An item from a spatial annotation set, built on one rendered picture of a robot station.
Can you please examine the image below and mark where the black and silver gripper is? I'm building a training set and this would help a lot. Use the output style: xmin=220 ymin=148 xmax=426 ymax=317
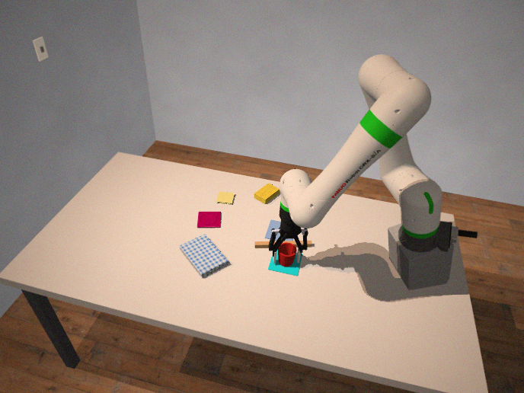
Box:
xmin=268 ymin=220 xmax=308 ymax=264

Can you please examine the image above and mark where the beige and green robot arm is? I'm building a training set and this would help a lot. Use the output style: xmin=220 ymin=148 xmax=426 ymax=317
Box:
xmin=280 ymin=54 xmax=478 ymax=252

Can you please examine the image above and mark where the red cup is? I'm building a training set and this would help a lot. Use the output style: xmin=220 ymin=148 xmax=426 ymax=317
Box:
xmin=278 ymin=242 xmax=297 ymax=267

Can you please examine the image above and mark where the yellow sponge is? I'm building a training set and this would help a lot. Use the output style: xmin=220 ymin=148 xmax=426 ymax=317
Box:
xmin=254 ymin=183 xmax=280 ymax=204

